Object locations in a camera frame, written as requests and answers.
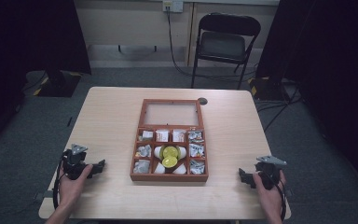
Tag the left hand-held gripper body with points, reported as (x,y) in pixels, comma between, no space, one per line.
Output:
(74,161)

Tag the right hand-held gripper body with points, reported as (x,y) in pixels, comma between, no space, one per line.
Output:
(268,172)

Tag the person's left hand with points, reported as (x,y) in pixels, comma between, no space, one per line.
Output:
(71,186)

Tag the person's right hand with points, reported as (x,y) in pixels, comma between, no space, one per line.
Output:
(270,199)

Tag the small white cup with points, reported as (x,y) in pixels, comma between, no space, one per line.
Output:
(159,169)
(182,151)
(157,152)
(180,169)

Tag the white orange packet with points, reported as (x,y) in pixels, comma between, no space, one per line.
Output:
(178,136)
(162,136)

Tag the yellow lidded white cup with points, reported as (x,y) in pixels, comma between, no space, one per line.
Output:
(170,151)
(169,161)

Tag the black stand base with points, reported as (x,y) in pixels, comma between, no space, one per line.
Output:
(268,88)
(59,84)

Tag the brown wooden compartment box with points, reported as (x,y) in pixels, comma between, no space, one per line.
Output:
(171,118)

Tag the dark curtain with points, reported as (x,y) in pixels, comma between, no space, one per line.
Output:
(28,34)
(329,62)

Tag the black folding chair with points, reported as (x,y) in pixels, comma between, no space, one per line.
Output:
(223,43)

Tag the white wall socket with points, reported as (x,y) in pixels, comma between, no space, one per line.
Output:
(172,5)

